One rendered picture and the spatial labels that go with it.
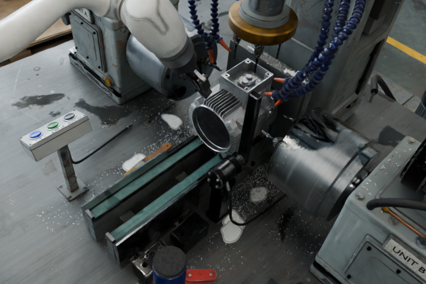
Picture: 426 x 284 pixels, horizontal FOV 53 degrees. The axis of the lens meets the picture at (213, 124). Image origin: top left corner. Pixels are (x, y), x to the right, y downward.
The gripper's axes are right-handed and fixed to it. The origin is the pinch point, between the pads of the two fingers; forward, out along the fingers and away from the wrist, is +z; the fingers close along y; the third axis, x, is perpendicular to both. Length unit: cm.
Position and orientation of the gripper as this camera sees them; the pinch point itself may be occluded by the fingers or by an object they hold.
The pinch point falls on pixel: (203, 89)
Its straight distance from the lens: 122.5
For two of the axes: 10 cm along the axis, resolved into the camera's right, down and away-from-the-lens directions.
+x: -6.5, 7.6, -0.9
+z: 2.9, 3.5, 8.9
